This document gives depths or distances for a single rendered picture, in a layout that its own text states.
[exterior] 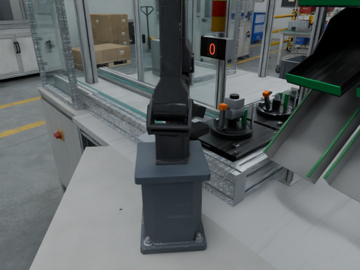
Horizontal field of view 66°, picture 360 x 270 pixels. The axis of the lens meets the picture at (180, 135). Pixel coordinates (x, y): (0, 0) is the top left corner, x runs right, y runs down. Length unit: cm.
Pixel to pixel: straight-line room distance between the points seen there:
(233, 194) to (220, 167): 8
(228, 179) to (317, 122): 26
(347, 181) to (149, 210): 43
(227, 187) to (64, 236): 42
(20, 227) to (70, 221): 145
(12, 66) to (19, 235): 438
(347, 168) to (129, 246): 51
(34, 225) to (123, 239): 153
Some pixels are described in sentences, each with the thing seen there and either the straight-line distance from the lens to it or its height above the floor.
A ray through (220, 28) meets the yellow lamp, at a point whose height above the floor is 127.
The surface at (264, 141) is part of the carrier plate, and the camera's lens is 89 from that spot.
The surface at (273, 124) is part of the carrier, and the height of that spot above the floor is 97.
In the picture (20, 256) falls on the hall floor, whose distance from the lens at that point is 203.
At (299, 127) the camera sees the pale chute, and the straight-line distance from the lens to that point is 78.
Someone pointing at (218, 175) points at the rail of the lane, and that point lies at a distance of 77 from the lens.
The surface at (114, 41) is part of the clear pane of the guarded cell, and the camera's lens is 211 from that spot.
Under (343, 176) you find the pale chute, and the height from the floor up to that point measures 101.
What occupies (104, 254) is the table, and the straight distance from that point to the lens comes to 68.
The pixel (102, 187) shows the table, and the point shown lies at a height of 86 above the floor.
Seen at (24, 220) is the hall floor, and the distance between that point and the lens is 227.
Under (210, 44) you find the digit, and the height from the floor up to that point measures 122.
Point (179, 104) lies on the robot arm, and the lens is 54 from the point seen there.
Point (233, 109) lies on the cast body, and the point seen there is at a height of 106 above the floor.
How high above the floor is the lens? 136
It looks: 26 degrees down
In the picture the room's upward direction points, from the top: straight up
